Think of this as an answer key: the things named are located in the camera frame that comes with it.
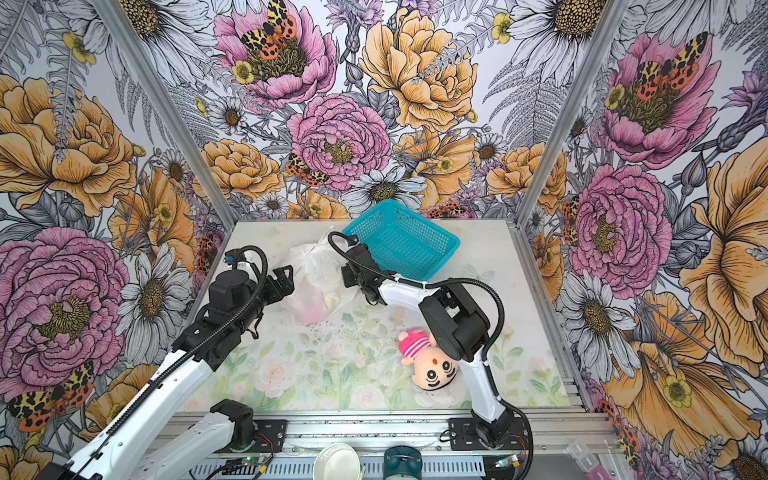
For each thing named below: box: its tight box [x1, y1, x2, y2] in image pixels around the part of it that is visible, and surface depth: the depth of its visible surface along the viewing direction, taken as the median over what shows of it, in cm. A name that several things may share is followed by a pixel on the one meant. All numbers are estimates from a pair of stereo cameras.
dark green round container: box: [383, 445, 423, 480], surface depth 66 cm
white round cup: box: [313, 443, 362, 480], surface depth 72 cm
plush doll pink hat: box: [398, 328, 459, 390], surface depth 81 cm
